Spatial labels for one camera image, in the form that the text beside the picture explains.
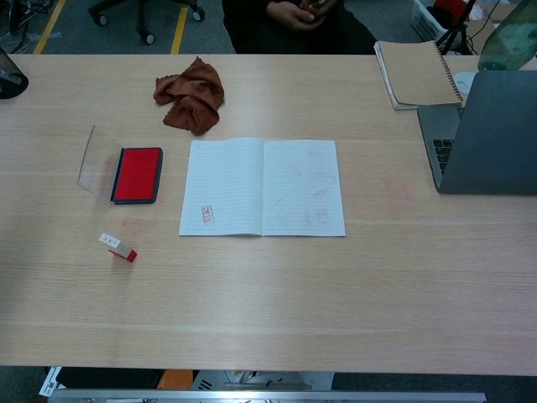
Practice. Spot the white plastic basket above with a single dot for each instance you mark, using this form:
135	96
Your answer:
425	21

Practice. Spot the red ink pad clear lid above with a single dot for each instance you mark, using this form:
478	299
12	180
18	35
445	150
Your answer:
138	174

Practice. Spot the seated person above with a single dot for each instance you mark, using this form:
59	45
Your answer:
268	38

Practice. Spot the black tripod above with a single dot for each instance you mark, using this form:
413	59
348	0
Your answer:
454	31

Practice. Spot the white round disc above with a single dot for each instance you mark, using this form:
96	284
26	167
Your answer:
463	80

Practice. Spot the orange object under table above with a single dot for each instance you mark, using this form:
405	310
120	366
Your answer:
176	380

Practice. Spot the black stand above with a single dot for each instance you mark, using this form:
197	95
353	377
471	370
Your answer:
9	82

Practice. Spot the green transparent plastic bottle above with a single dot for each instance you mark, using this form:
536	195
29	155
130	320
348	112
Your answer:
509	40

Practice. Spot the small red white stamp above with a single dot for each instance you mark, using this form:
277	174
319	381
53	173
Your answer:
119	248

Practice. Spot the open white lined notebook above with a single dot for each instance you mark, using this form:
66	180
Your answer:
235	189

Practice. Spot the black office chair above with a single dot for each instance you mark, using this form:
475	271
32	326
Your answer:
142	12

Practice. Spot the kraft spiral notebook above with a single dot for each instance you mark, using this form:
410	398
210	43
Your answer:
419	73

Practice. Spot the brown crumpled cloth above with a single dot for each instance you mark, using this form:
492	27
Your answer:
193	96

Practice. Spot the grey laptop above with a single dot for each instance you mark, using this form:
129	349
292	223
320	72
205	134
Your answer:
495	138

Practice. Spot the aluminium rail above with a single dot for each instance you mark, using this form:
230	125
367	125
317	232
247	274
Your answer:
251	397

